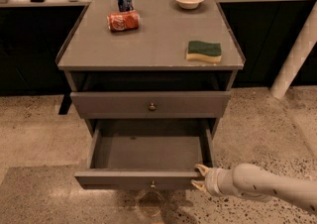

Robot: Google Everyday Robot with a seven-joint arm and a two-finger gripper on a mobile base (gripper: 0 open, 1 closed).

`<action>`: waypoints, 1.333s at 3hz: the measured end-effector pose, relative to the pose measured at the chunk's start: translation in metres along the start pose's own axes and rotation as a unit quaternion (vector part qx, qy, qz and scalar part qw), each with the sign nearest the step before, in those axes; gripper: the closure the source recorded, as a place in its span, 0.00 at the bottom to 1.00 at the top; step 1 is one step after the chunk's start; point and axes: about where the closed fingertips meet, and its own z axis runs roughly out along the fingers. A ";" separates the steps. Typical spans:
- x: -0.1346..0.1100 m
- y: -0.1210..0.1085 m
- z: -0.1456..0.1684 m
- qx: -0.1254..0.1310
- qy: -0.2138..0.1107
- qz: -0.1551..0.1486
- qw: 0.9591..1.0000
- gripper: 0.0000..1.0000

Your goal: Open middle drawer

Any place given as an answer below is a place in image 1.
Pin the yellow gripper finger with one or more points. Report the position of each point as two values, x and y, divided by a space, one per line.
200 185
202 169

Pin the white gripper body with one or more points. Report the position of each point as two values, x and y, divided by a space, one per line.
212 179

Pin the grey drawer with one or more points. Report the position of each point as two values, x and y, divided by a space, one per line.
150 104
141 154

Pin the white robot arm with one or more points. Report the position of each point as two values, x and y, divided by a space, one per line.
251 182

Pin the grey drawer cabinet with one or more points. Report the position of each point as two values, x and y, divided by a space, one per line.
152 57

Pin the grey top drawer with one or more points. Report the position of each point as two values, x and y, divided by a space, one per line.
150 104

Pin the round floor drain cover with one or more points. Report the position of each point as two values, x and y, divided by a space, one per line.
150 203

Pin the green yellow sponge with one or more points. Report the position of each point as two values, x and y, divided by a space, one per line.
209 52

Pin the orange soda can lying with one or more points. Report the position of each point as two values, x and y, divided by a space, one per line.
122 21

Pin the white diagonal pipe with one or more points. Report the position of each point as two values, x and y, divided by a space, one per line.
297 56

